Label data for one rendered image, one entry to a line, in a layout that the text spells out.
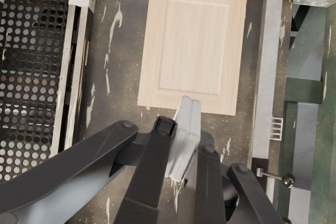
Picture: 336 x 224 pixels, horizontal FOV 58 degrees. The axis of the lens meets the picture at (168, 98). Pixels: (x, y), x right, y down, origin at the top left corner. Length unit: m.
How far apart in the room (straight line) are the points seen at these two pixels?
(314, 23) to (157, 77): 0.67
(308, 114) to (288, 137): 1.92
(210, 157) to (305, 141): 3.21
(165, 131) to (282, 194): 0.99
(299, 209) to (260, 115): 2.91
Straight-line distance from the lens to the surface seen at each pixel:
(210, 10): 1.02
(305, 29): 1.33
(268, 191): 1.03
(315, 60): 2.55
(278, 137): 1.03
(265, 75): 0.99
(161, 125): 0.16
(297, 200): 3.88
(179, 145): 0.17
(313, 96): 1.13
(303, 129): 3.19
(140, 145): 0.15
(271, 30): 1.03
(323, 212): 1.11
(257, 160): 0.98
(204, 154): 0.16
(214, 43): 1.00
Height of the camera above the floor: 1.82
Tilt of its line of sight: 42 degrees down
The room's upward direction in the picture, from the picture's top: 174 degrees counter-clockwise
